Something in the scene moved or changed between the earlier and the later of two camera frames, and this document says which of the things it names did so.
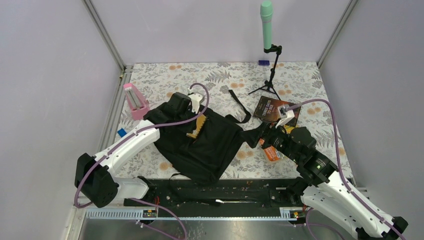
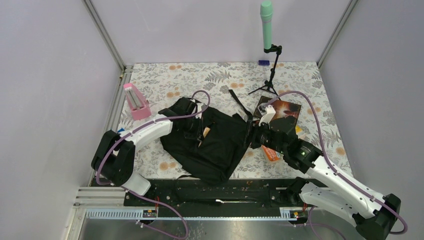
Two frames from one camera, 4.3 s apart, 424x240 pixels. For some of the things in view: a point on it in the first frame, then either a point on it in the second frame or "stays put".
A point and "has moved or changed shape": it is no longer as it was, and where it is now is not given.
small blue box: x=264 y=62 stays put
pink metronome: x=139 y=105 stays put
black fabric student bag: x=198 y=145 has moved or changed shape
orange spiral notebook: x=200 y=121 has moved or changed shape
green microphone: x=266 y=11 stays put
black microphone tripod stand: x=268 y=84 stays put
